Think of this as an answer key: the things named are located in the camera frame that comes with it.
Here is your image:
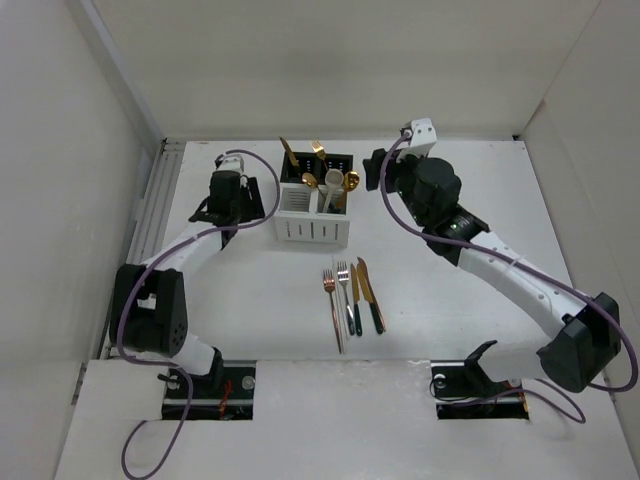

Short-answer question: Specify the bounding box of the silver fork green handle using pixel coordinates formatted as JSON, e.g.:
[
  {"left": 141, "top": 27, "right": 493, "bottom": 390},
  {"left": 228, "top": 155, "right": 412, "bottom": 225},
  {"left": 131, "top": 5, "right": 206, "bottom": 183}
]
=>
[{"left": 337, "top": 261, "right": 356, "bottom": 336}]

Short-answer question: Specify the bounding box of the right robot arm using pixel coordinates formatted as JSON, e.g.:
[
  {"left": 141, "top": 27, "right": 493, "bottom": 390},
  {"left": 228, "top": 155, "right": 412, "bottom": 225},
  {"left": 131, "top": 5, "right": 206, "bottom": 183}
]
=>
[{"left": 363, "top": 149, "right": 623, "bottom": 396}]

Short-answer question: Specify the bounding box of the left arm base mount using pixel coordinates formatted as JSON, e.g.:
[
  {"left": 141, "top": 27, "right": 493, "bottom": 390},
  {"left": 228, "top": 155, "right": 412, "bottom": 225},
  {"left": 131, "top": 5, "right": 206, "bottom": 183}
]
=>
[{"left": 157, "top": 361, "right": 257, "bottom": 421}]

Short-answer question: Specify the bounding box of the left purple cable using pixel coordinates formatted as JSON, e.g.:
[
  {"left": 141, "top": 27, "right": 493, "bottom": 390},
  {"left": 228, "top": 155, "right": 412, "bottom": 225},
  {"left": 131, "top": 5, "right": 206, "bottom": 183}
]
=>
[{"left": 115, "top": 149, "right": 282, "bottom": 480}]

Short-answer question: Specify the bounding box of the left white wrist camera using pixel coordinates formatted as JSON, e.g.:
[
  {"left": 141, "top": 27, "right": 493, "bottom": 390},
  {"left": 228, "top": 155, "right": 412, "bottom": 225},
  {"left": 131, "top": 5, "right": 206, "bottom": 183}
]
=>
[{"left": 214, "top": 154, "right": 245, "bottom": 174}]

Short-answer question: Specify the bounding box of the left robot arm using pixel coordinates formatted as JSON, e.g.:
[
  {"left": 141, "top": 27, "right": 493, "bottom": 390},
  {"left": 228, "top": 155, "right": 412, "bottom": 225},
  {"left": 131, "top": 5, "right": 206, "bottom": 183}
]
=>
[{"left": 109, "top": 170, "right": 265, "bottom": 397}]

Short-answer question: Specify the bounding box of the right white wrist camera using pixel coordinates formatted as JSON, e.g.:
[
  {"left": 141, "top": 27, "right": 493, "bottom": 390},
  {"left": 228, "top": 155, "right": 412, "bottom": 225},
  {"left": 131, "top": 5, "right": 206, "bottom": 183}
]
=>
[{"left": 399, "top": 118, "right": 438, "bottom": 159}]

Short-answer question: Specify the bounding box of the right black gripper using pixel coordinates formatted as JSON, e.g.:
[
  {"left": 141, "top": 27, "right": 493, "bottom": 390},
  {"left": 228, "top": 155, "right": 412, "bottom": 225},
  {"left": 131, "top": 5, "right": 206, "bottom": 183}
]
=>
[{"left": 361, "top": 145, "right": 430, "bottom": 228}]

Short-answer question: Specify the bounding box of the gold fork green handle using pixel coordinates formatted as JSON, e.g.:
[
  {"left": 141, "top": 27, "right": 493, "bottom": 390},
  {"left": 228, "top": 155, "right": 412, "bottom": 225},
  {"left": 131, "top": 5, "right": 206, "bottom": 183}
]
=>
[{"left": 311, "top": 140, "right": 326, "bottom": 162}]

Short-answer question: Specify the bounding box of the rose gold spoon green handle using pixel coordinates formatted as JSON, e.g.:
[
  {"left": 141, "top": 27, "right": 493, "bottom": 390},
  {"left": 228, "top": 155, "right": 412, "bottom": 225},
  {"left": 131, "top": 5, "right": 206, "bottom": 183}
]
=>
[{"left": 301, "top": 172, "right": 319, "bottom": 191}]

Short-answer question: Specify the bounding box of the black utensil caddy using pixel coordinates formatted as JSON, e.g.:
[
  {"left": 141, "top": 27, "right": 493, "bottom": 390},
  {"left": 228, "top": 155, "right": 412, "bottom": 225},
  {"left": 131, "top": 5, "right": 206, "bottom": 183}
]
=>
[{"left": 280, "top": 152, "right": 354, "bottom": 185}]

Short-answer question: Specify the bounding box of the rose gold knife green handle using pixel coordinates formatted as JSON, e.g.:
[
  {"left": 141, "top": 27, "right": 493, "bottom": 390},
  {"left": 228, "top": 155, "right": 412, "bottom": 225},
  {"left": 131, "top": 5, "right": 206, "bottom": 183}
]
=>
[{"left": 350, "top": 263, "right": 363, "bottom": 337}]

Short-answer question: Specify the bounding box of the purple cable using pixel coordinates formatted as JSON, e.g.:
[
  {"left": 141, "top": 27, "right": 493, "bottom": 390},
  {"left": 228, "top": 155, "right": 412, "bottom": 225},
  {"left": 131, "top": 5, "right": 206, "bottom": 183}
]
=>
[
  {"left": 379, "top": 130, "right": 639, "bottom": 425},
  {"left": 115, "top": 149, "right": 282, "bottom": 480}
]

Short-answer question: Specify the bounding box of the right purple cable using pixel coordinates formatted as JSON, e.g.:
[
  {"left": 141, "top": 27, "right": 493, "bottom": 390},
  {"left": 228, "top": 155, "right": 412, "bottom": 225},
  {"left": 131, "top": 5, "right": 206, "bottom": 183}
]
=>
[{"left": 379, "top": 130, "right": 639, "bottom": 425}]

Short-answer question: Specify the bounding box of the white ceramic spoon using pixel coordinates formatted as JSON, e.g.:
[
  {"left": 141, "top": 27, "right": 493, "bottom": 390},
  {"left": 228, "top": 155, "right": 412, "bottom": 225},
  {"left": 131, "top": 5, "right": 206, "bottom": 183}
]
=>
[{"left": 322, "top": 169, "right": 344, "bottom": 213}]

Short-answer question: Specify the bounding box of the white utensil caddy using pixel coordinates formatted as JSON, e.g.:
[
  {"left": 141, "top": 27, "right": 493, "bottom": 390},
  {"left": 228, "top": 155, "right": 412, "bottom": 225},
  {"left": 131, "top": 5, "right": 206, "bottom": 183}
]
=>
[{"left": 274, "top": 183, "right": 351, "bottom": 248}]

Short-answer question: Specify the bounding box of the rose gold fork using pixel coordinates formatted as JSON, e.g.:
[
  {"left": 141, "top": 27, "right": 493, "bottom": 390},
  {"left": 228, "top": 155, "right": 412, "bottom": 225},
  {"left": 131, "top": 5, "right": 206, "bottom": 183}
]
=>
[{"left": 322, "top": 269, "right": 345, "bottom": 355}]

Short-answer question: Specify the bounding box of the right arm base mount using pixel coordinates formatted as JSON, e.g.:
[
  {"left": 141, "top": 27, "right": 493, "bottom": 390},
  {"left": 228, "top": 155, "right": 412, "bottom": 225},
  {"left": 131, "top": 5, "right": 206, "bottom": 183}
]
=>
[{"left": 429, "top": 340, "right": 529, "bottom": 420}]

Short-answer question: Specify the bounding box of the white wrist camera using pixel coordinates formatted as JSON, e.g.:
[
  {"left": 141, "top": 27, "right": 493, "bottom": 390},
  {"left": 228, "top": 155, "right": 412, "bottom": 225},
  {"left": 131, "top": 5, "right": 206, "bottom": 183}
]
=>
[
  {"left": 399, "top": 118, "right": 438, "bottom": 159},
  {"left": 214, "top": 154, "right": 245, "bottom": 174}
]

